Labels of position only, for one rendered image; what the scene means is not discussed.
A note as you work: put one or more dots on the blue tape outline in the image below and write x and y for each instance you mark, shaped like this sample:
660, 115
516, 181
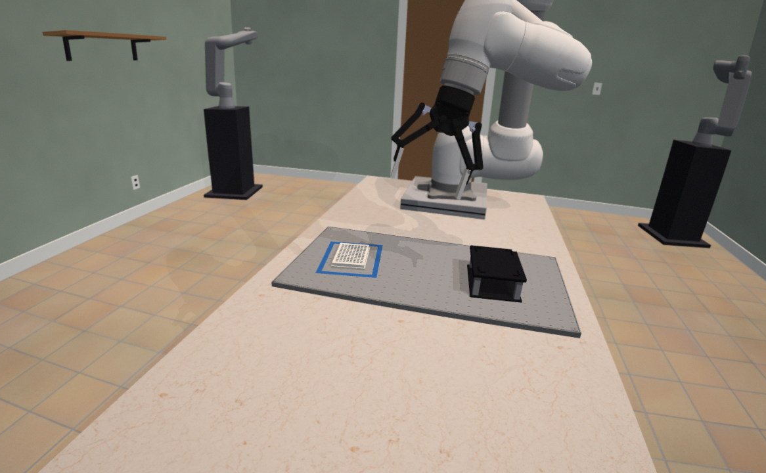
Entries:
376, 263

